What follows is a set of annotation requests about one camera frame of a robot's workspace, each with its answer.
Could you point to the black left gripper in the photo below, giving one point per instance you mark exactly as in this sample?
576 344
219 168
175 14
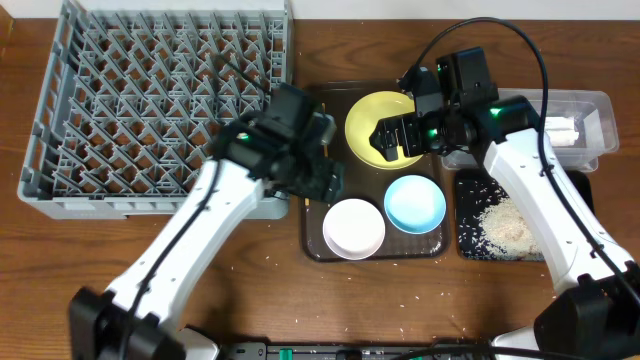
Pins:
320 179

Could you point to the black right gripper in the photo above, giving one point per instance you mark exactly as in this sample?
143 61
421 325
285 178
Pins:
389 127

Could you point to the light blue bowl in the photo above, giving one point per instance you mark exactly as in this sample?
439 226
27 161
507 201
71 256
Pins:
415 204

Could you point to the white shallow bowl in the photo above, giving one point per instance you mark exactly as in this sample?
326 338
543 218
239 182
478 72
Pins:
353 229

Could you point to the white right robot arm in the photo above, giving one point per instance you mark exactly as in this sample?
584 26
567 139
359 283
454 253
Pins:
595 314

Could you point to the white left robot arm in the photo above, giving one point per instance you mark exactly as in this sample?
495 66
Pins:
275 150

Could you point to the black waste tray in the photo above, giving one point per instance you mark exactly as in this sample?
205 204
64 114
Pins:
474 191

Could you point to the pile of rice waste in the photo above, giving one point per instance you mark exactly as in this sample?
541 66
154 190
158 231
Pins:
504 234

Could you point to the clear plastic waste bin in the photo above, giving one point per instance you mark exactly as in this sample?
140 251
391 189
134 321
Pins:
581 126

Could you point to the yellow round plate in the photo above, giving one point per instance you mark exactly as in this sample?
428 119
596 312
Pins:
362 119

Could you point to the dark brown serving tray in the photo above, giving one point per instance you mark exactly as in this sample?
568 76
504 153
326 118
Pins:
366 182

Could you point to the crumpled white napkin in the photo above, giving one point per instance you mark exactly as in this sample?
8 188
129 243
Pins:
562 131

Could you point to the grey plastic dish rack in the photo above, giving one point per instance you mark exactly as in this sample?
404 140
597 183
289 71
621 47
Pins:
131 99

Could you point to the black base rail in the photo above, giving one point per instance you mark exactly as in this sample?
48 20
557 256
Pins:
255 348

